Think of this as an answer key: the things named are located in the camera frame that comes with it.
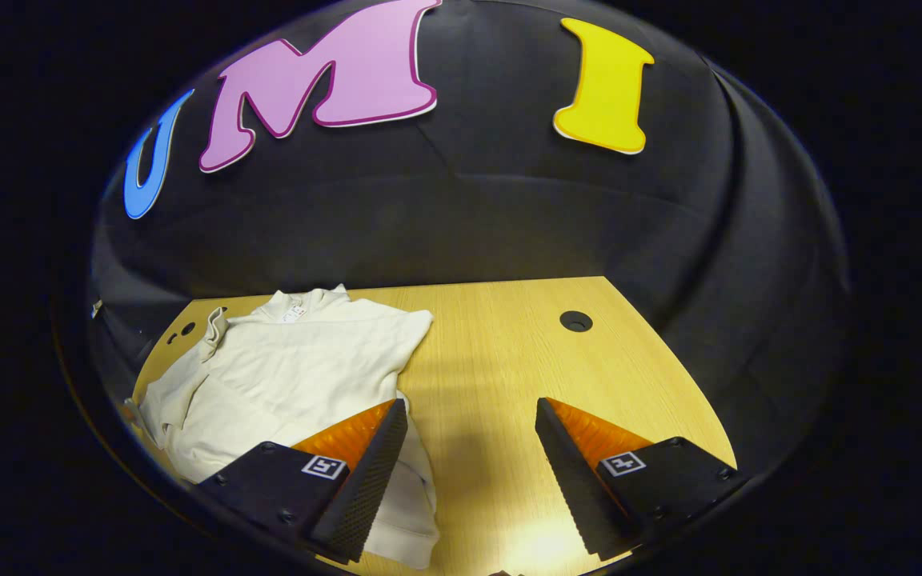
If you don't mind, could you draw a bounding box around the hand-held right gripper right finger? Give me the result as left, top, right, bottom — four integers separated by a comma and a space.
535, 397, 750, 561

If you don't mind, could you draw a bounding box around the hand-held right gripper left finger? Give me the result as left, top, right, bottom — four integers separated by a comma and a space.
195, 398, 410, 563

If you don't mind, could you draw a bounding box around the cream white sweatshirt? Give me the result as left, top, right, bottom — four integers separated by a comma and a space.
121, 284, 440, 570

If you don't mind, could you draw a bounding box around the black backdrop cloth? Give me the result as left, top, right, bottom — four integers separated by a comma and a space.
89, 0, 852, 481

